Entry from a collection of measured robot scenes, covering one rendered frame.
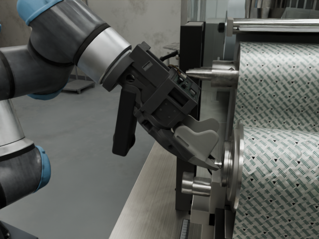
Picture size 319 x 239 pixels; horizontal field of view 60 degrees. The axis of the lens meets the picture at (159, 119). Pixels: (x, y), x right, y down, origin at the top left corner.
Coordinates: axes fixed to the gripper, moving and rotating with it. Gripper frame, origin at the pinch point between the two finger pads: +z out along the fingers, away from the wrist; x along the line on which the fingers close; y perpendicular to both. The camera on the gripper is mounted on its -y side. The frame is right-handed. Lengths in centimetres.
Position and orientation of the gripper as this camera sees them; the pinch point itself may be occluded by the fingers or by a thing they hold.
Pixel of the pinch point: (208, 163)
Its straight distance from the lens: 44.6
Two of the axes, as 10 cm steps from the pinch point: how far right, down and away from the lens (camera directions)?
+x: 2.0, -3.9, 9.0
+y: 6.3, -6.5, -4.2
